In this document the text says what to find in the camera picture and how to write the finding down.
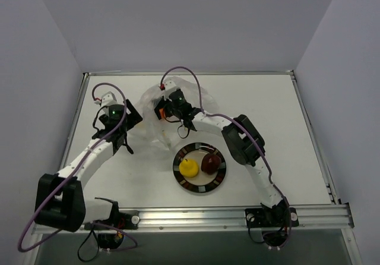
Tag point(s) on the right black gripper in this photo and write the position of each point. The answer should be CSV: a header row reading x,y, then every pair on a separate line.
x,y
162,112

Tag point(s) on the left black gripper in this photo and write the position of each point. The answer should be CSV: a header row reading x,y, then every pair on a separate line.
x,y
132,116

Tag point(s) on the orange fake fruit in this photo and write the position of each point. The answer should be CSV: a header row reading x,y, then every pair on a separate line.
x,y
161,113

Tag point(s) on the clear printed plastic bag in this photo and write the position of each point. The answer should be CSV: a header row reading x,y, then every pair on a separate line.
x,y
160,133

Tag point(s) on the yellow fake fruit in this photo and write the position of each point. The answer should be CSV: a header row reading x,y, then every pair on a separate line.
x,y
188,168

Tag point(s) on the dark red fake apple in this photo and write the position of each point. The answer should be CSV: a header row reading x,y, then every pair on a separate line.
x,y
210,163

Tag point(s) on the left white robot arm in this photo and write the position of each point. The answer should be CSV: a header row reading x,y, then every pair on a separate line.
x,y
60,201

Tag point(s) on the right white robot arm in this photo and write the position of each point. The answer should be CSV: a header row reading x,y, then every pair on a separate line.
x,y
244,142

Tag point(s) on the black rimmed ceramic plate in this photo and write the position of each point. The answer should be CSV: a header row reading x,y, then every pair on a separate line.
x,y
202,183

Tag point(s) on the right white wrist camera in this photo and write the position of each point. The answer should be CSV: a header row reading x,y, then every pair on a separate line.
x,y
168,87

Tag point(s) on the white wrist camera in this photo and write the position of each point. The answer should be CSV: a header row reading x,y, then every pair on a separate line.
x,y
107,99
168,87

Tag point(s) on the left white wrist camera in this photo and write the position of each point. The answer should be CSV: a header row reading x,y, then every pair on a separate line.
x,y
107,99

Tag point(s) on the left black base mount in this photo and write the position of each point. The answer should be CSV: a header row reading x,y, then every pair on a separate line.
x,y
108,225

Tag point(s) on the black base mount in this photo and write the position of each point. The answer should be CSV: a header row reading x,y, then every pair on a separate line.
x,y
108,225
270,220

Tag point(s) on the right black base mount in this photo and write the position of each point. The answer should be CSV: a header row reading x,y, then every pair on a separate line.
x,y
270,220

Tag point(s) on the aluminium front frame rail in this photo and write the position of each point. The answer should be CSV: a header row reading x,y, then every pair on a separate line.
x,y
222,219

